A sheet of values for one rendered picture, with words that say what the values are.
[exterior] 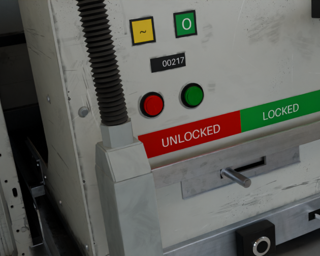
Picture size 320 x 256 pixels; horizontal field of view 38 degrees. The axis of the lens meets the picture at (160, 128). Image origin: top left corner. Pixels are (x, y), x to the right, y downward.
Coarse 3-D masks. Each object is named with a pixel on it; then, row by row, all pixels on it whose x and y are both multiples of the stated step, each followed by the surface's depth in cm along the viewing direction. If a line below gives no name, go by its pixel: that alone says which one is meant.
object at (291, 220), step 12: (288, 204) 74; (300, 204) 74; (312, 204) 75; (252, 216) 72; (264, 216) 72; (276, 216) 73; (288, 216) 74; (300, 216) 75; (312, 216) 76; (228, 228) 70; (240, 228) 70; (276, 228) 73; (288, 228) 74; (300, 228) 76; (312, 228) 77; (192, 240) 68; (204, 240) 68; (216, 240) 69; (228, 240) 70; (276, 240) 74; (288, 240) 75; (168, 252) 66; (180, 252) 66; (192, 252) 67; (204, 252) 68; (216, 252) 69; (228, 252) 70
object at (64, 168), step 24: (24, 0) 65; (48, 0) 52; (24, 24) 70; (48, 24) 54; (48, 48) 57; (48, 72) 61; (48, 96) 65; (48, 120) 71; (48, 144) 77; (72, 144) 58; (48, 168) 84; (72, 168) 61; (240, 168) 71; (48, 192) 92; (72, 192) 66; (72, 216) 71
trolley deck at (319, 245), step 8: (312, 232) 80; (296, 240) 78; (304, 240) 78; (312, 240) 78; (32, 248) 85; (40, 248) 85; (72, 248) 84; (280, 248) 77; (288, 248) 76; (296, 248) 76; (304, 248) 76; (312, 248) 76
